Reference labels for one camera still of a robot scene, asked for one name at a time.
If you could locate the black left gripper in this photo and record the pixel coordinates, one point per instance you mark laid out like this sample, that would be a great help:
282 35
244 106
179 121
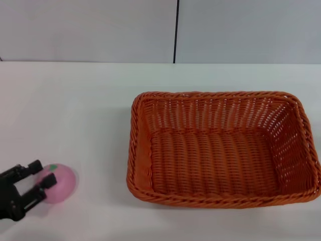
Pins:
8 200

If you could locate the orange woven wicker basket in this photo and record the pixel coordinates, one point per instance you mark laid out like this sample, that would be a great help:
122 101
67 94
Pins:
213 160

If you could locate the pink toy peach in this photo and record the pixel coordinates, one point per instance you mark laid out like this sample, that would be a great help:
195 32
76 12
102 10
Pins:
65 185

